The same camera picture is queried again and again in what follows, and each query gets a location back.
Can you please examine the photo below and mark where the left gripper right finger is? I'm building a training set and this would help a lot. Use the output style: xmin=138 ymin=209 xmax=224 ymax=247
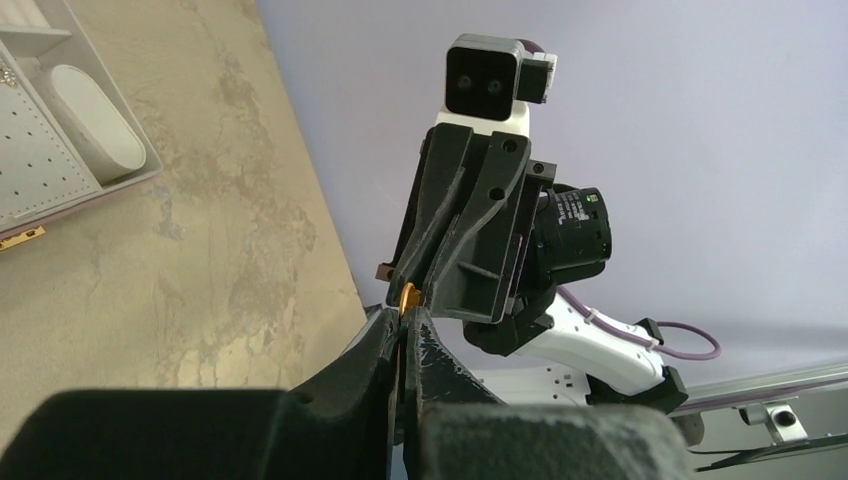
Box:
xmin=404 ymin=307 xmax=693 ymax=479

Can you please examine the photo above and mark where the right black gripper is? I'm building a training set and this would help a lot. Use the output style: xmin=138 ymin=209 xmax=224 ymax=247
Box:
xmin=377 ymin=123 xmax=556 ymax=324

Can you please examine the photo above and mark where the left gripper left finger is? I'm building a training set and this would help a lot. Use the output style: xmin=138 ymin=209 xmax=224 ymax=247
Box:
xmin=1 ymin=309 xmax=399 ymax=479

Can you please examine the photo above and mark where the gold ring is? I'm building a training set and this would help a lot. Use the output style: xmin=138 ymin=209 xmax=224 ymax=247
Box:
xmin=399 ymin=282 xmax=423 ymax=318

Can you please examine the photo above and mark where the pink jewelry box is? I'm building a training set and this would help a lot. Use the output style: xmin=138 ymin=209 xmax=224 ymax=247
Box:
xmin=1 ymin=1 xmax=163 ymax=250

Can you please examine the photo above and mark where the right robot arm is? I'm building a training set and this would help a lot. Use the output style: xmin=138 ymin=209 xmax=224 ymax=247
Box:
xmin=378 ymin=123 xmax=705 ymax=445

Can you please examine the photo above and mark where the white oval pad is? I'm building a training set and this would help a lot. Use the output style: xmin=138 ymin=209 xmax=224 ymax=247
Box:
xmin=32 ymin=64 xmax=147 ymax=184

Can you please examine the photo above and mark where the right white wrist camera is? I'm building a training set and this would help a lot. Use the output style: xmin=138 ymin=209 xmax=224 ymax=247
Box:
xmin=435 ymin=33 xmax=558 ymax=137

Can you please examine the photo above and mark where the aluminium frame rail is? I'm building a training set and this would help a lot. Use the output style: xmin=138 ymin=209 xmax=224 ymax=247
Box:
xmin=671 ymin=362 xmax=847 ymax=473

